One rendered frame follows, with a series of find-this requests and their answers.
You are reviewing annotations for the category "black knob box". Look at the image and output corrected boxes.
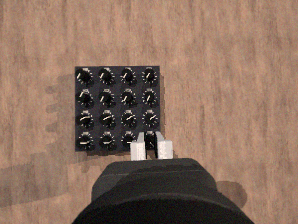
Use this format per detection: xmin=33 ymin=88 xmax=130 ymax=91
xmin=75 ymin=66 xmax=160 ymax=152

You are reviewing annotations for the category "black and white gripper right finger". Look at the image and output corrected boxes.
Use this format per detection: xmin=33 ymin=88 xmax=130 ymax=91
xmin=153 ymin=132 xmax=173 ymax=159

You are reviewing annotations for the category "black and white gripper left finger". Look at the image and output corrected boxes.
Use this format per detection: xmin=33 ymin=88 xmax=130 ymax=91
xmin=130 ymin=132 xmax=147 ymax=161

